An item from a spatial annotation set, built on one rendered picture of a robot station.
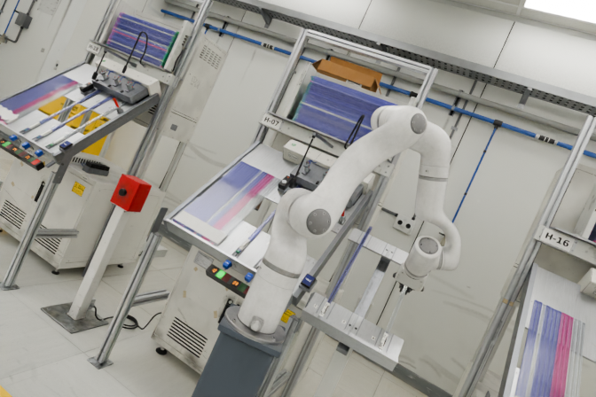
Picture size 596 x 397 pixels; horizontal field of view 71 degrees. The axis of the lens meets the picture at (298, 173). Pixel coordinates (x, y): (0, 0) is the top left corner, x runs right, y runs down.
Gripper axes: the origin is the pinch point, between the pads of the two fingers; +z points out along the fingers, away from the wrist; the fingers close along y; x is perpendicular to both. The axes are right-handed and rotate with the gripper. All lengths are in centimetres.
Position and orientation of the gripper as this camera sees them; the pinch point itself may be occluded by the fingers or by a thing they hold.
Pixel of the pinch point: (404, 287)
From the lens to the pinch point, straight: 165.2
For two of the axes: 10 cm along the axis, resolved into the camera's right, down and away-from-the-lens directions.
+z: -0.4, 6.3, 7.7
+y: -8.7, -4.0, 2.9
